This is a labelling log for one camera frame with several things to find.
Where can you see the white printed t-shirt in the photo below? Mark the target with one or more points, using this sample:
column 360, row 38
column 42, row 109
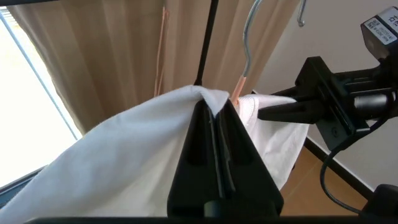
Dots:
column 124, row 149

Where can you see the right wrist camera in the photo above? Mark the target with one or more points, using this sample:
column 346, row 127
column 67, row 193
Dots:
column 379, row 34

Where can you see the black clothes rack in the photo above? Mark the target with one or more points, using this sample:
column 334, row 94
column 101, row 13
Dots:
column 205, row 43

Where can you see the beige curtain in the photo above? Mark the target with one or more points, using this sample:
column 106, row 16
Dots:
column 109, row 62

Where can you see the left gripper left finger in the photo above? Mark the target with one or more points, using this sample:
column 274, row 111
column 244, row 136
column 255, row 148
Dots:
column 192, row 186

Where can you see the window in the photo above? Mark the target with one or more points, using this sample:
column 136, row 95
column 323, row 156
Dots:
column 25, row 109

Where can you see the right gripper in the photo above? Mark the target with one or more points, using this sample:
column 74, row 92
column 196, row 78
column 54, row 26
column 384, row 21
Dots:
column 329, row 93

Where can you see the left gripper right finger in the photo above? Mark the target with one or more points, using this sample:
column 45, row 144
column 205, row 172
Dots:
column 255, row 186

